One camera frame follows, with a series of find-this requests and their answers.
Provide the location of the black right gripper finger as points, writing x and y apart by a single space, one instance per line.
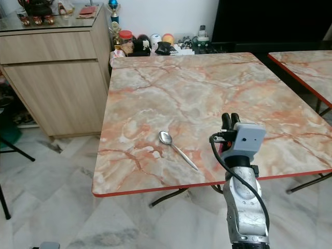
235 121
226 122

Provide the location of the silver metal spoon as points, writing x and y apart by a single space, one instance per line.
165 137

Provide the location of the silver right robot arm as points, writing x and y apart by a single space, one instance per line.
245 207

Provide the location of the marble pattern folding table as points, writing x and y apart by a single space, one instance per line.
306 70
176 98

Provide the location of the green and white figure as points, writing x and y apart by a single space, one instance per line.
203 37

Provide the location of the orange yellow ball toy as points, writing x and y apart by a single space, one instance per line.
167 38

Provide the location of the black television screen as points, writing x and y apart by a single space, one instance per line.
275 21

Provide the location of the white round toy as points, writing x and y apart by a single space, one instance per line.
155 40

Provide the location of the black plush toy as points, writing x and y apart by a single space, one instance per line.
141 44

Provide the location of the jar with red lid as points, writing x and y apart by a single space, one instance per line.
125 39

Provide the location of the light wooden cabinet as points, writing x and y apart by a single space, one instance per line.
62 88

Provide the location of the dark teapot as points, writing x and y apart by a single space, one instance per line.
36 6

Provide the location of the blue and gold trophy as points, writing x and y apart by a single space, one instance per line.
113 5

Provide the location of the small ornament figurine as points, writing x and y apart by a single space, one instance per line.
65 8

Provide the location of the red flat box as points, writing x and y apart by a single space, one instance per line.
87 11

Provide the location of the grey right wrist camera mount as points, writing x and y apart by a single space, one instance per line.
250 137

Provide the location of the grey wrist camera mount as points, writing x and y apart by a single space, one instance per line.
250 137
50 245

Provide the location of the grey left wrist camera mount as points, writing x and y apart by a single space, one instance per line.
50 245

